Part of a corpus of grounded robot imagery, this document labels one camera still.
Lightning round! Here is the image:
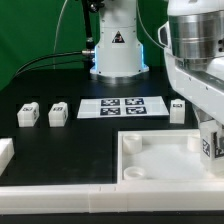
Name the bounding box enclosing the black pole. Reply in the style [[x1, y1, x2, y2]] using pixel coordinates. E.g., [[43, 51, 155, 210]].
[[81, 0, 94, 49]]

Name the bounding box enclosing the white front obstacle rail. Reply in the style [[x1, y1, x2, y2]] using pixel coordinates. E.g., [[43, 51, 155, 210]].
[[0, 180, 224, 215]]

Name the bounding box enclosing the black cable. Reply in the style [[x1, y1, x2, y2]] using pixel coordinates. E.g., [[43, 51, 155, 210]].
[[13, 50, 96, 78]]

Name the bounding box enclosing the white sheet with markers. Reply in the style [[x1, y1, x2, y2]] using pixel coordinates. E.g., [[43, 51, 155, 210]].
[[77, 96, 169, 119]]

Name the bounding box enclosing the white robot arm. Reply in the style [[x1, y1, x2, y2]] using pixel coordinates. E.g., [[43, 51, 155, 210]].
[[90, 0, 224, 125]]

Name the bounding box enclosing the white left obstacle block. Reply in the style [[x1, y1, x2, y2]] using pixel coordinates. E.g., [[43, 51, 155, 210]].
[[0, 138, 14, 176]]

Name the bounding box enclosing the grey thin cable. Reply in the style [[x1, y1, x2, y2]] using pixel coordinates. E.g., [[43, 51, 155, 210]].
[[53, 0, 70, 70]]

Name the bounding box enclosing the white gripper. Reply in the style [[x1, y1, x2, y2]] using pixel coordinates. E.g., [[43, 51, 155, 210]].
[[164, 53, 224, 124]]

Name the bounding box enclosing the white square tabletop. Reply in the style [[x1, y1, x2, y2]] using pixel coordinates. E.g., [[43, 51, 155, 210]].
[[117, 129, 224, 183]]

